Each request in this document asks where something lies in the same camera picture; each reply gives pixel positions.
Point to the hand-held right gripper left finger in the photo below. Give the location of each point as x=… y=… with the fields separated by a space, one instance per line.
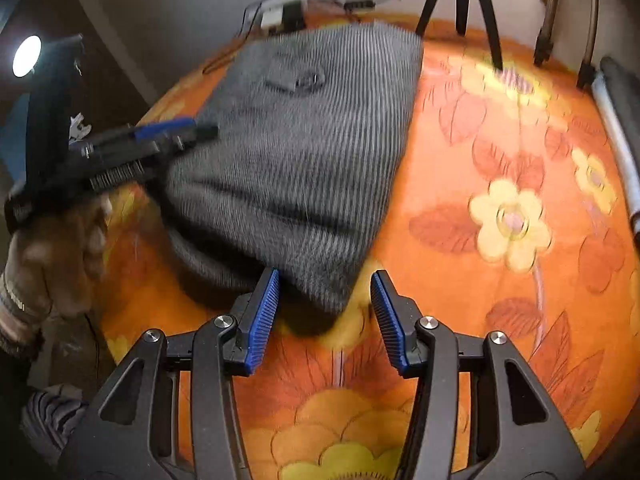
x=262 y=320

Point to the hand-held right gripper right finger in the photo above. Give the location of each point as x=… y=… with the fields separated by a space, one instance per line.
x=387 y=325

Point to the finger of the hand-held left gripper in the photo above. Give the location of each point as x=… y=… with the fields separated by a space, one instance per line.
x=135 y=152
x=165 y=129

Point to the grey knit pants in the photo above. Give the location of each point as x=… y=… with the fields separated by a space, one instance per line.
x=310 y=160

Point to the person's left forearm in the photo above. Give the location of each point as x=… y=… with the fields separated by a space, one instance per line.
x=17 y=315

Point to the person's left hand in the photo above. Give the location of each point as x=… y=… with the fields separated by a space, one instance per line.
x=65 y=260

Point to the blue cloth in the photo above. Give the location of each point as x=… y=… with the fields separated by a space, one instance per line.
x=12 y=135

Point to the white clip lamp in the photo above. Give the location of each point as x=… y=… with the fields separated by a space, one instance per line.
x=26 y=55

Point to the orange floral bedsheet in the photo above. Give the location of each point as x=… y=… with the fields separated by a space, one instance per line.
x=500 y=310

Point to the white plug adapter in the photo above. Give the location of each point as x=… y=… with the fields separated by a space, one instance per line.
x=272 y=19

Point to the black plug adapter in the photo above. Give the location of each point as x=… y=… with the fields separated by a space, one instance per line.
x=295 y=16

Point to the person's striped clothing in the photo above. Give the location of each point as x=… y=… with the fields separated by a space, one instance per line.
x=50 y=417

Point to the tall silver tripod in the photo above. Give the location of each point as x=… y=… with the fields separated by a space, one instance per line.
x=591 y=20

